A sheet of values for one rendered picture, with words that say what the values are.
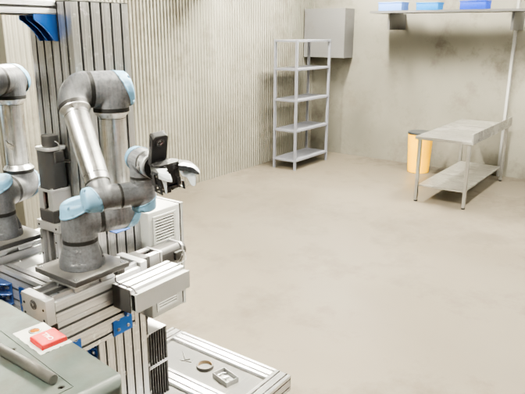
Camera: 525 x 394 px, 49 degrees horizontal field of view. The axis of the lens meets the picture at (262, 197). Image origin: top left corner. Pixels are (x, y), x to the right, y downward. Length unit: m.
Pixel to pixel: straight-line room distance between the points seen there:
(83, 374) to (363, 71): 8.28
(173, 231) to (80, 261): 0.57
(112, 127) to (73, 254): 0.44
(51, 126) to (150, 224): 0.53
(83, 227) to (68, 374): 0.77
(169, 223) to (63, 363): 1.20
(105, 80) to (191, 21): 5.46
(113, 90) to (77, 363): 0.93
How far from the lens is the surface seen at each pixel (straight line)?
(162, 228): 2.40
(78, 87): 1.88
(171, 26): 7.09
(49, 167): 2.18
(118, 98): 1.92
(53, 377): 1.26
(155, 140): 1.54
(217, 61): 7.71
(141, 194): 1.73
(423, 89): 8.86
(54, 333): 1.43
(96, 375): 1.27
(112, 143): 1.95
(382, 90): 9.11
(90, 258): 2.00
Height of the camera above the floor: 1.93
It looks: 16 degrees down
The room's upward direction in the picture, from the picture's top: straight up
